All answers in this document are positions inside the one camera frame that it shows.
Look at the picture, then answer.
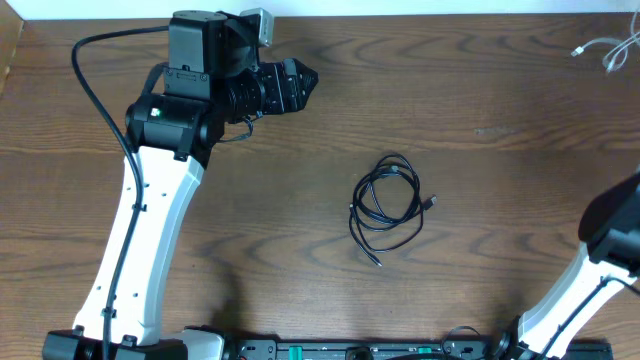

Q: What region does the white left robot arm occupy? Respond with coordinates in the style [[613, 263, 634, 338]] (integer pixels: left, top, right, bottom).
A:
[[42, 58, 319, 359]]

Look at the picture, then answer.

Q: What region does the white USB cable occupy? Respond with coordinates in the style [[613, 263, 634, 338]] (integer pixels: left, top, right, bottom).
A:
[[570, 7, 640, 75]]

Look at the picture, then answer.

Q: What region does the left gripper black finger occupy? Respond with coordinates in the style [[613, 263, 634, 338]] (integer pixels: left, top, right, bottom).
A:
[[282, 58, 319, 86], [297, 83, 316, 110]]

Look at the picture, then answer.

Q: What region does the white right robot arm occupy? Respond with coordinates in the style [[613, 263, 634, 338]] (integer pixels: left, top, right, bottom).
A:
[[505, 173, 639, 359]]

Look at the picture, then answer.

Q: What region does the black USB cable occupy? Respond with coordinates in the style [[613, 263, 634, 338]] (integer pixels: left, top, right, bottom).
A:
[[348, 152, 438, 268]]

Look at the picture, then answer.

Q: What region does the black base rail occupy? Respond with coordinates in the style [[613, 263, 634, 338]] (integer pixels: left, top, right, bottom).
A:
[[224, 337, 614, 360]]

